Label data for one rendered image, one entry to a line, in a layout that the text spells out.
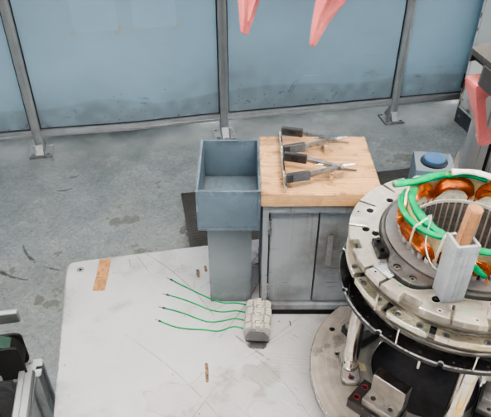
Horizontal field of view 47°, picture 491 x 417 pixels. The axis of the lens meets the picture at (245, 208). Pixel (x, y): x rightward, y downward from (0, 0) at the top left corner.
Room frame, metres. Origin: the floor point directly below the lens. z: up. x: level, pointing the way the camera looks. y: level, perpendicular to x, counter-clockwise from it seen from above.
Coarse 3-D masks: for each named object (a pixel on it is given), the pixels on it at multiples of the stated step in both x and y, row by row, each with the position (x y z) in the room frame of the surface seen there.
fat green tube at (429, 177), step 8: (424, 176) 0.66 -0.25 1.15; (432, 176) 0.67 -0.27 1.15; (440, 176) 0.67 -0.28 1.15; (448, 176) 0.67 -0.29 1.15; (456, 176) 0.68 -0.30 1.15; (464, 176) 0.67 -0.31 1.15; (472, 176) 0.67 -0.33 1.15; (400, 184) 0.64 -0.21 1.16; (408, 184) 0.65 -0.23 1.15; (416, 184) 0.65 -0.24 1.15
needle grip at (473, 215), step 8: (472, 208) 0.49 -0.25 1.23; (480, 208) 0.49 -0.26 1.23; (464, 216) 0.49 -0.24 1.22; (472, 216) 0.48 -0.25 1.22; (480, 216) 0.48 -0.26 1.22; (464, 224) 0.49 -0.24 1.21; (472, 224) 0.48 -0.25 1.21; (464, 232) 0.49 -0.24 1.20; (472, 232) 0.49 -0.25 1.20; (456, 240) 0.49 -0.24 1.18; (464, 240) 0.49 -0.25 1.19
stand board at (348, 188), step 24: (264, 144) 0.91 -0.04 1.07; (336, 144) 0.91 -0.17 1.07; (360, 144) 0.91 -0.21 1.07; (264, 168) 0.82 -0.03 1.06; (288, 168) 0.82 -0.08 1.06; (312, 168) 0.82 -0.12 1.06; (360, 168) 0.82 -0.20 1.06; (264, 192) 0.75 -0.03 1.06; (288, 192) 0.75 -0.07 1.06; (312, 192) 0.75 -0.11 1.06; (336, 192) 0.75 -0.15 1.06; (360, 192) 0.75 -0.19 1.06
